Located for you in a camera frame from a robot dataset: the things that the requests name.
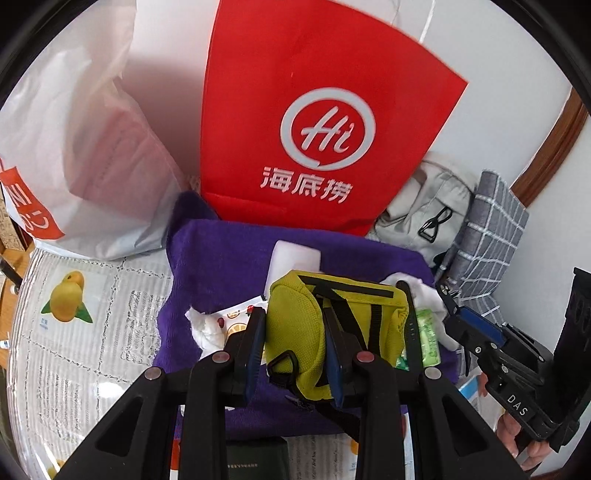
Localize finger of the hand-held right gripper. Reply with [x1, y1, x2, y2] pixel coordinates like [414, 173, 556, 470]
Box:
[436, 282, 491, 366]
[462, 307, 509, 346]

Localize white crumpled cloth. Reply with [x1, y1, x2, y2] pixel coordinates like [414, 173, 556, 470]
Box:
[185, 305, 227, 358]

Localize green tissue pack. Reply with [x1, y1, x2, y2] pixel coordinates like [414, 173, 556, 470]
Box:
[394, 308, 441, 370]

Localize yellow pouch with black straps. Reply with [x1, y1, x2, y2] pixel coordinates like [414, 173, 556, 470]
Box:
[261, 271, 424, 416]

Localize purple towel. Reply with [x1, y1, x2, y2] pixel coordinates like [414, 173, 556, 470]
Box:
[157, 191, 462, 439]

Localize brown wooden door frame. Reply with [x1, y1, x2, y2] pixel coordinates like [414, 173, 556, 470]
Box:
[510, 88, 587, 206]

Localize red paper bag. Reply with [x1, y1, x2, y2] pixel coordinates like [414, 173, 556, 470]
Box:
[199, 0, 469, 238]

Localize person's right hand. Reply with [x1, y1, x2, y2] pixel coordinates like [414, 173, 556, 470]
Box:
[496, 410, 551, 470]

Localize orange print snack packet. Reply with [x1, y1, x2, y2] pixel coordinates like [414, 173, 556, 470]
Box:
[210, 302, 259, 342]

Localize fruit print tablecloth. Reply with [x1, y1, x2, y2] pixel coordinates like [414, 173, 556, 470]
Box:
[0, 251, 181, 480]

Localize beige fabric bag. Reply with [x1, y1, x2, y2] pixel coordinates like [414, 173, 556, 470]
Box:
[367, 152, 476, 268]

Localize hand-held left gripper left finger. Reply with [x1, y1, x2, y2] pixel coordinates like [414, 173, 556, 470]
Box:
[53, 310, 269, 480]

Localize white plastic shopping bag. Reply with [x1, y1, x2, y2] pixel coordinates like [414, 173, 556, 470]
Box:
[0, 0, 190, 261]

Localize brown gold box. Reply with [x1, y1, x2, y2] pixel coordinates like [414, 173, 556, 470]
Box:
[224, 436, 289, 480]

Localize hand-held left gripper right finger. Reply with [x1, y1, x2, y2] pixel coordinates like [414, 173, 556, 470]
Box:
[322, 307, 532, 480]

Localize brown cardboard items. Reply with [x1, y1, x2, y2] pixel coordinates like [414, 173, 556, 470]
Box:
[0, 194, 31, 252]

